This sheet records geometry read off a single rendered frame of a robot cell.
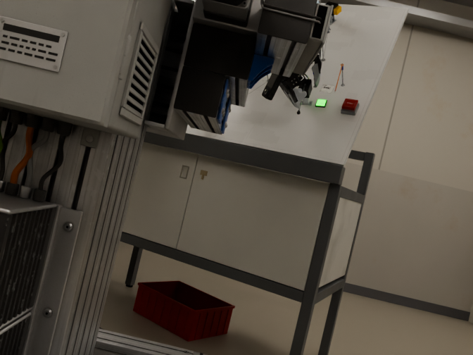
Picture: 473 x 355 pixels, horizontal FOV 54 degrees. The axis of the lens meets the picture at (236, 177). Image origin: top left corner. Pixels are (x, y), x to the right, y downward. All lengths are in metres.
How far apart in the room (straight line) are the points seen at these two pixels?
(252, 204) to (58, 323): 1.08
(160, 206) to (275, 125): 0.58
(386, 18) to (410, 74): 2.09
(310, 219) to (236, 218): 0.29
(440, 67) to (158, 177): 3.13
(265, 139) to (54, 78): 1.26
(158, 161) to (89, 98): 1.41
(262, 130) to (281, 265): 0.52
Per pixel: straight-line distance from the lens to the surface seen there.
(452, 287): 4.56
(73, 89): 0.60
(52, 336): 0.86
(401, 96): 4.37
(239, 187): 1.81
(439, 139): 4.44
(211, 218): 1.85
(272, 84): 1.69
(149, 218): 2.00
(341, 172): 1.65
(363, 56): 2.13
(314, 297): 1.74
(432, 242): 4.42
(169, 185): 1.95
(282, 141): 1.77
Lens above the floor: 0.74
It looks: level
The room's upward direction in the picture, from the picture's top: 13 degrees clockwise
